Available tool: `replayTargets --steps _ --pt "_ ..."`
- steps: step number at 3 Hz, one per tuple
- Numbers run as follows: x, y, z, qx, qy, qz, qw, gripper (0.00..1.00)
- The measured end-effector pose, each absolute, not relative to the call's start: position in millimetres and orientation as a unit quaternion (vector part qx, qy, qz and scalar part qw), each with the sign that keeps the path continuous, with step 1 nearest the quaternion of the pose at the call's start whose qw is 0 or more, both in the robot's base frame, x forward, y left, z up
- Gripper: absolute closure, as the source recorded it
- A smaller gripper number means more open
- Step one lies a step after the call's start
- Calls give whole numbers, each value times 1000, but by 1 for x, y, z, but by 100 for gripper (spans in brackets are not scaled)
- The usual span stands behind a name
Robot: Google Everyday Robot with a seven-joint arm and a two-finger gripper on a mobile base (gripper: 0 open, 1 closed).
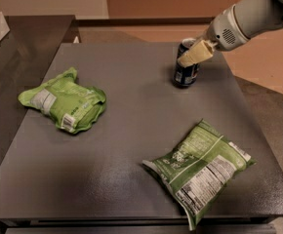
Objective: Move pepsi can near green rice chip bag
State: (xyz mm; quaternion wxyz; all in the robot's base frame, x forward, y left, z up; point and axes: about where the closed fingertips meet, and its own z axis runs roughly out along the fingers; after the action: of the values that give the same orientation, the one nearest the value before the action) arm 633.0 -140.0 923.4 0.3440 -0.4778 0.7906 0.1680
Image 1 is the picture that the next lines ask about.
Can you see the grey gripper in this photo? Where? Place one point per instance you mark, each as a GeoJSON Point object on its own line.
{"type": "Point", "coordinates": [223, 31]}

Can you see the blue pepsi can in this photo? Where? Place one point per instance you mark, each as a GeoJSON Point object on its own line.
{"type": "Point", "coordinates": [185, 76]}

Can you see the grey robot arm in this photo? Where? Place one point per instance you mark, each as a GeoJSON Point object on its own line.
{"type": "Point", "coordinates": [255, 17]}

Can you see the green rice chip bag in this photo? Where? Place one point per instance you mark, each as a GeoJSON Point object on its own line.
{"type": "Point", "coordinates": [198, 169]}

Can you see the bright green snack bag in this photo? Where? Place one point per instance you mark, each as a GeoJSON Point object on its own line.
{"type": "Point", "coordinates": [72, 107]}

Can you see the dark side counter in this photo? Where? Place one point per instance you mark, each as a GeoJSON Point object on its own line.
{"type": "Point", "coordinates": [25, 56]}

